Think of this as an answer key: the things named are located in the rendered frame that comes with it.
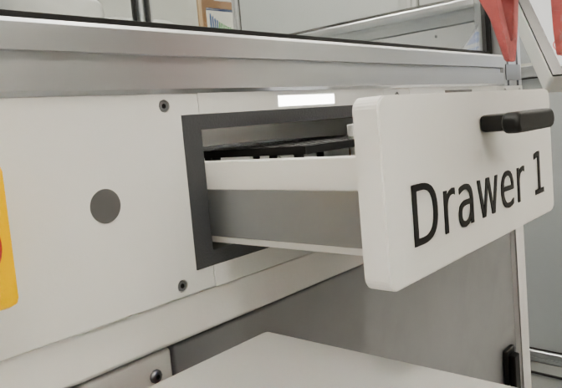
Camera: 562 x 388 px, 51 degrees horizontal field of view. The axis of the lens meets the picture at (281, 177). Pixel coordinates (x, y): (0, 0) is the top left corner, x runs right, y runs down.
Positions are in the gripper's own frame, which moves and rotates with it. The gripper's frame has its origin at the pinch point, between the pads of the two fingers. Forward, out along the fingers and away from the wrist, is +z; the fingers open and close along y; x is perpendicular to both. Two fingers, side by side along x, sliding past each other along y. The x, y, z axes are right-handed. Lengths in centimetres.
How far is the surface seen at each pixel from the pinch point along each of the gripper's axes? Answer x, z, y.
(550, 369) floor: -162, 95, 47
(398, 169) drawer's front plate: 15.1, 7.1, 3.1
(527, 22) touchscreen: -77, -12, 24
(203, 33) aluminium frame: 13.9, -2.9, 19.2
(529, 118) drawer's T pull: 4.1, 5.0, -0.7
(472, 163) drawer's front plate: 5.2, 7.8, 2.9
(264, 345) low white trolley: 14.5, 19.9, 15.0
